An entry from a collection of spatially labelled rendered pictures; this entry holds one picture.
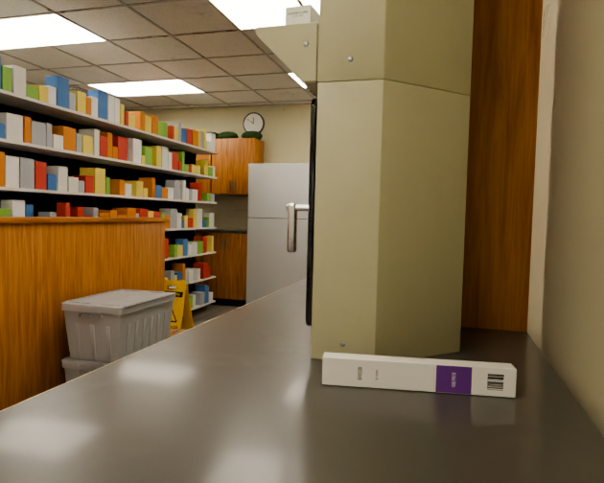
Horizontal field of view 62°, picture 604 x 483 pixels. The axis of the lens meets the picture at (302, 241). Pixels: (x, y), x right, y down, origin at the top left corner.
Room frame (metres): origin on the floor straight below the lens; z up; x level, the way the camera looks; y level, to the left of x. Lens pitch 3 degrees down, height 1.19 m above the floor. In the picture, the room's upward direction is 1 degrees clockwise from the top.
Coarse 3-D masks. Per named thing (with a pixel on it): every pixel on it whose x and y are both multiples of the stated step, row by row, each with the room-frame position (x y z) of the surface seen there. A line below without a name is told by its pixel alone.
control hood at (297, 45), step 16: (256, 32) 0.88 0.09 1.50; (272, 32) 0.88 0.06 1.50; (288, 32) 0.87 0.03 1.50; (304, 32) 0.86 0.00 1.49; (272, 48) 0.88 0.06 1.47; (288, 48) 0.87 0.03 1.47; (304, 48) 0.86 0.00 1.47; (288, 64) 0.87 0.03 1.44; (304, 64) 0.86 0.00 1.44; (304, 80) 0.86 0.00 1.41
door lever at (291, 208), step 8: (288, 208) 0.91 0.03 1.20; (296, 208) 0.91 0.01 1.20; (304, 208) 0.91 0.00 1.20; (288, 216) 0.91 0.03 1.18; (296, 216) 0.92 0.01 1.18; (288, 224) 0.91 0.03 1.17; (296, 224) 0.92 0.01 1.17; (288, 232) 0.91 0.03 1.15; (296, 232) 0.92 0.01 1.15; (288, 240) 0.91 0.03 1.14; (288, 248) 0.91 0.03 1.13
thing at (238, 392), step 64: (256, 320) 1.15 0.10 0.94; (64, 384) 0.69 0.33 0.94; (128, 384) 0.70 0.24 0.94; (192, 384) 0.71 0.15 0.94; (256, 384) 0.71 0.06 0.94; (320, 384) 0.72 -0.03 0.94; (0, 448) 0.50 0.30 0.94; (64, 448) 0.51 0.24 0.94; (128, 448) 0.51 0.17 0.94; (192, 448) 0.51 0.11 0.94; (256, 448) 0.52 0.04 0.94; (320, 448) 0.52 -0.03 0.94; (384, 448) 0.52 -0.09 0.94; (448, 448) 0.53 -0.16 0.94; (512, 448) 0.53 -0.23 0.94; (576, 448) 0.53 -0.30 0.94
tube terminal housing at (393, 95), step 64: (320, 0) 0.85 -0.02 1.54; (384, 0) 0.82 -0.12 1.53; (448, 0) 0.89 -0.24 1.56; (320, 64) 0.85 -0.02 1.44; (384, 64) 0.82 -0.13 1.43; (448, 64) 0.89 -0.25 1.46; (320, 128) 0.85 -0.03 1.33; (384, 128) 0.83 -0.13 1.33; (448, 128) 0.90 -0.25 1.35; (320, 192) 0.85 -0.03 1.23; (384, 192) 0.83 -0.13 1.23; (448, 192) 0.90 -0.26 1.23; (320, 256) 0.85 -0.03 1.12; (384, 256) 0.83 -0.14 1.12; (448, 256) 0.90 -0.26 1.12; (320, 320) 0.85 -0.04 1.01; (384, 320) 0.83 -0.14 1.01; (448, 320) 0.90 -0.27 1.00
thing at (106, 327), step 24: (72, 312) 2.82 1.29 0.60; (96, 312) 2.76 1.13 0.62; (120, 312) 2.72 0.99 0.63; (144, 312) 2.96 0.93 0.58; (168, 312) 3.23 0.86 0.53; (72, 336) 2.83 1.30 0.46; (96, 336) 2.79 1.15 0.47; (120, 336) 2.75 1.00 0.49; (144, 336) 2.98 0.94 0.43; (168, 336) 3.26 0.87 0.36; (96, 360) 2.80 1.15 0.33
